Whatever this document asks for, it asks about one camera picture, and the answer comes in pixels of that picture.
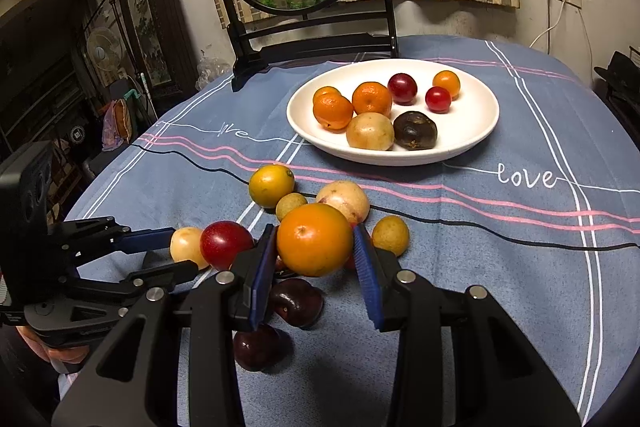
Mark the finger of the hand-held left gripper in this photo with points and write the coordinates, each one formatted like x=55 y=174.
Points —
x=150 y=240
x=167 y=274

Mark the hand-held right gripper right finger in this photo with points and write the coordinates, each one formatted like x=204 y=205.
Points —
x=370 y=279

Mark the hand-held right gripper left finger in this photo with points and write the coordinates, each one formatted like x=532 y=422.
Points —
x=262 y=279

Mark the pale yellow round fruit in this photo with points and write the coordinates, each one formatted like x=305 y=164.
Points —
x=186 y=248

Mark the dark purple plum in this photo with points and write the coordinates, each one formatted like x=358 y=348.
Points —
x=296 y=303
x=262 y=348

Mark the small tan longan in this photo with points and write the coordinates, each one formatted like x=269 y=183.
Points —
x=291 y=207
x=391 y=236

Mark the dark red plum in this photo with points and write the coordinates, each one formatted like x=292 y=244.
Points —
x=402 y=88
x=225 y=245

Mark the small smooth orange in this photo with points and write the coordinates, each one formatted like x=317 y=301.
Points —
x=447 y=82
x=315 y=239
x=325 y=92

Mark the spotted tan round fruit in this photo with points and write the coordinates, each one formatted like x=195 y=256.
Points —
x=343 y=199

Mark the greenish yellow orange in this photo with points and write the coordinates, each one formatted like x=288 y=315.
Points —
x=271 y=185

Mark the large tan round fruit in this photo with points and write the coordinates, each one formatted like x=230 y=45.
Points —
x=370 y=133

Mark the large orange tangerine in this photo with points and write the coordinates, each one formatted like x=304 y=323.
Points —
x=371 y=98
x=333 y=113

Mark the white oval plate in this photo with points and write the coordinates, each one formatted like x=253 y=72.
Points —
x=465 y=127

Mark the small red cherry tomato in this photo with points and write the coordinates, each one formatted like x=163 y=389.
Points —
x=438 y=99

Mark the person's left hand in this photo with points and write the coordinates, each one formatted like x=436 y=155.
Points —
x=57 y=357

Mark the dark object with round emblem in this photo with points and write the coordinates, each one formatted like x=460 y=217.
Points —
x=77 y=134

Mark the pink bag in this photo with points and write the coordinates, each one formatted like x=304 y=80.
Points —
x=117 y=125

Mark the blue striped tablecloth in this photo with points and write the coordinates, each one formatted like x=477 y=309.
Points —
x=500 y=282

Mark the clear plastic bags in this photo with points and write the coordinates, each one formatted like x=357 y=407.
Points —
x=212 y=71

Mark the white standing fan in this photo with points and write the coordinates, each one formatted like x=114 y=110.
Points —
x=104 y=49

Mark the black framed painted panel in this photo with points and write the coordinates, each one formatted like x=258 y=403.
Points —
x=150 y=17

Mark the black computer desk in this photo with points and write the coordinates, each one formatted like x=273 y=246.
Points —
x=625 y=112

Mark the black hat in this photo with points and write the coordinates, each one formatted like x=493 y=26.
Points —
x=617 y=74

